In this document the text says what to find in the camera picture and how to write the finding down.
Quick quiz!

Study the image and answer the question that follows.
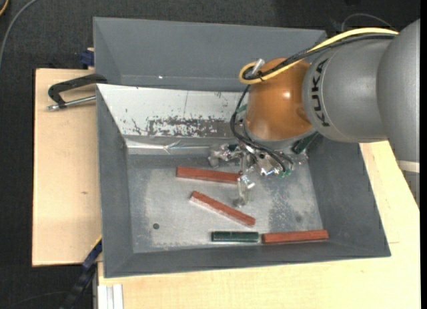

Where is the red-brown flat block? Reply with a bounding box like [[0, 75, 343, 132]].
[[260, 229, 330, 245], [175, 166, 242, 186], [188, 190, 257, 227]]

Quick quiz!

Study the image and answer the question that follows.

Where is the pale wood flat board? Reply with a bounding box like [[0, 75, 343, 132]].
[[31, 68, 103, 267]]

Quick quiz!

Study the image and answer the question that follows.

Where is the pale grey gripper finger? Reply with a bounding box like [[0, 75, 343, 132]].
[[242, 174, 257, 204], [232, 176, 245, 209]]

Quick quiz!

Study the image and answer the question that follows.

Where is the grey metal bin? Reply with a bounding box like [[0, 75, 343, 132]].
[[92, 16, 392, 278]]

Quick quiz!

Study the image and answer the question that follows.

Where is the dark green flat block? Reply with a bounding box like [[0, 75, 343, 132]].
[[210, 230, 260, 244]]

